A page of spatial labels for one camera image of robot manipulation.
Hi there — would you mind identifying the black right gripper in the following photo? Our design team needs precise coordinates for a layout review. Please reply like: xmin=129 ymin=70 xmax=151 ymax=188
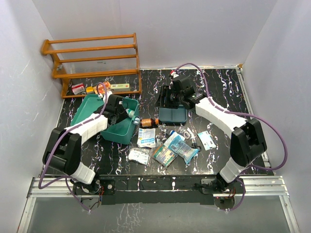
xmin=155 ymin=86 xmax=183 ymax=109

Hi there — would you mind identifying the white bottle green label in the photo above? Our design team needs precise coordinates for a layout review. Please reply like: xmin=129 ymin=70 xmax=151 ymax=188
xmin=125 ymin=108 xmax=135 ymax=118

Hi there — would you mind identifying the teal medicine kit box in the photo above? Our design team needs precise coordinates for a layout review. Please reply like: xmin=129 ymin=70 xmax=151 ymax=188
xmin=70 ymin=94 xmax=141 ymax=145

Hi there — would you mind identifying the brown glass medicine bottle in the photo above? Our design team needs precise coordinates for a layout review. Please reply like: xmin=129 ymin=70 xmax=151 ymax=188
xmin=140 ymin=118 xmax=160 ymax=128

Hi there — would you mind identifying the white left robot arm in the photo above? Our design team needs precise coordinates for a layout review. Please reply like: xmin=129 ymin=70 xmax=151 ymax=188
xmin=38 ymin=94 xmax=129 ymax=194

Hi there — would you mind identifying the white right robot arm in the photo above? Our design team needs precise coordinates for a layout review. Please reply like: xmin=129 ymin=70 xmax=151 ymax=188
xmin=156 ymin=72 xmax=267 ymax=193

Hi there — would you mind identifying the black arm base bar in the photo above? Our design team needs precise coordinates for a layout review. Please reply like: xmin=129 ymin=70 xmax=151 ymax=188
xmin=73 ymin=175 xmax=245 ymax=207

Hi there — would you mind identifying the cream medicine box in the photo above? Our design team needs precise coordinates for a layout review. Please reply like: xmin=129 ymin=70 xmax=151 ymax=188
xmin=111 ymin=83 xmax=131 ymax=92

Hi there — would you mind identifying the red white medicine box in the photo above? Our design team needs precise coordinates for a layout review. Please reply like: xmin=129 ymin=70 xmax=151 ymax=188
xmin=71 ymin=83 xmax=85 ymax=95

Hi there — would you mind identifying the dark blue divided tray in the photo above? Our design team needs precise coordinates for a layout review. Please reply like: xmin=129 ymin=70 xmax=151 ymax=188
xmin=158 ymin=107 xmax=188 ymax=124

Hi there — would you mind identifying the white blue sachet pack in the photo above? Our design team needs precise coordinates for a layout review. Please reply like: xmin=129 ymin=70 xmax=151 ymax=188
xmin=137 ymin=128 xmax=156 ymax=148

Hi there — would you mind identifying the orange spiral notebook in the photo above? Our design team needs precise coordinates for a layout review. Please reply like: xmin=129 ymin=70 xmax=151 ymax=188
xmin=93 ymin=82 xmax=111 ymax=94

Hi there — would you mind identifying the yellow grey small box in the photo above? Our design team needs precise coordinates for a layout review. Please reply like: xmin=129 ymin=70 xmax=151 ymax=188
xmin=86 ymin=86 xmax=94 ymax=94

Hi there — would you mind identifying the white gauze packet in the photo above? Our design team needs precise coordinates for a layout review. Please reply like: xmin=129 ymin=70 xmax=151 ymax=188
xmin=128 ymin=148 xmax=151 ymax=166

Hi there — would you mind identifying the light blue ice pack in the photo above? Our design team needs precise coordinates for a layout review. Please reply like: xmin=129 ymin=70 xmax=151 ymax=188
xmin=164 ymin=132 xmax=199 ymax=164

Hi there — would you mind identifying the green blue bandage packet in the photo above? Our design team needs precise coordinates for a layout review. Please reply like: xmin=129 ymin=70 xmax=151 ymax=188
xmin=149 ymin=144 xmax=177 ymax=168

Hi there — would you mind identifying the blue white card packet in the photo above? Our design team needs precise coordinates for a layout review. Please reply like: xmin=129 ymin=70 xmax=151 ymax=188
xmin=198 ymin=131 xmax=216 ymax=150

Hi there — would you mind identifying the wooden shelf rack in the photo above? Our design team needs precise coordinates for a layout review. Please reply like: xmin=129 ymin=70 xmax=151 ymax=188
xmin=40 ymin=33 xmax=142 ymax=99

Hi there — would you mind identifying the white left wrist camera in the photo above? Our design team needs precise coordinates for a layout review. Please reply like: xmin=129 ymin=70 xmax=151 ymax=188
xmin=98 ymin=91 xmax=113 ymax=99

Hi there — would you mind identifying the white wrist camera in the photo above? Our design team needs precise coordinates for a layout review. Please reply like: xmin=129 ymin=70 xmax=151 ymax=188
xmin=170 ymin=70 xmax=179 ymax=79
xmin=98 ymin=91 xmax=113 ymax=99

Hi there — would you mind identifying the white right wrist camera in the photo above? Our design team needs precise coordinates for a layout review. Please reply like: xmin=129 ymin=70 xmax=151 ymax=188
xmin=170 ymin=70 xmax=179 ymax=79

